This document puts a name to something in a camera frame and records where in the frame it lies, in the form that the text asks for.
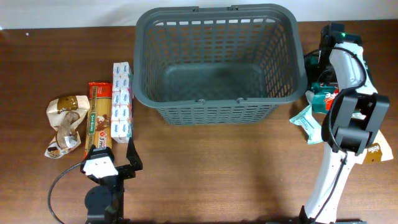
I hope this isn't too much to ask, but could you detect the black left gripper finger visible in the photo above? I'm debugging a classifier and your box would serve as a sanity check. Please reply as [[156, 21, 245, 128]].
[[88, 146, 113, 159], [126, 138, 143, 171]]

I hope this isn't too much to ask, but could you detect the orange spaghetti packet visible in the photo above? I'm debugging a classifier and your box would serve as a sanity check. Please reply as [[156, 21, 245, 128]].
[[84, 82, 113, 156]]

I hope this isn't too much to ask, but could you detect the green Nescafe coffee bag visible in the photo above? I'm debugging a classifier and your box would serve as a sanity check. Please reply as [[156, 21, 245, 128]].
[[310, 82, 339, 114]]

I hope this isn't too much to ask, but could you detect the brown white snack bag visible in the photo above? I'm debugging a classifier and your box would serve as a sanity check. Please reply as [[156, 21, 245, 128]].
[[44, 95, 90, 159]]

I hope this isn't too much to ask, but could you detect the light teal wipes packet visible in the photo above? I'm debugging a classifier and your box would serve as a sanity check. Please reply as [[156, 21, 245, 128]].
[[289, 104, 323, 144]]

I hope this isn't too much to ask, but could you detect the white tissue multipack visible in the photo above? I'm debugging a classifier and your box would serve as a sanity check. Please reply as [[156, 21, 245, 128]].
[[111, 62, 134, 143]]

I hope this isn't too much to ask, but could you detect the beige brown snack bag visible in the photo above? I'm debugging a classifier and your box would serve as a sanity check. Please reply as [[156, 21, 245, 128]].
[[363, 131, 394, 164]]

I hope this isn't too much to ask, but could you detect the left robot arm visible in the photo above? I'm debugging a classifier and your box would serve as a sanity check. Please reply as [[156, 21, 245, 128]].
[[80, 138, 143, 224]]

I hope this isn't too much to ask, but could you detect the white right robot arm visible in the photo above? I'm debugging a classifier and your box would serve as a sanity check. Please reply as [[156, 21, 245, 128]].
[[298, 23, 390, 223]]

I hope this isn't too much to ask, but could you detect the grey plastic shopping basket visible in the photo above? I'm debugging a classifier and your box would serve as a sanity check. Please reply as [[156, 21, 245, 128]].
[[132, 4, 307, 126]]

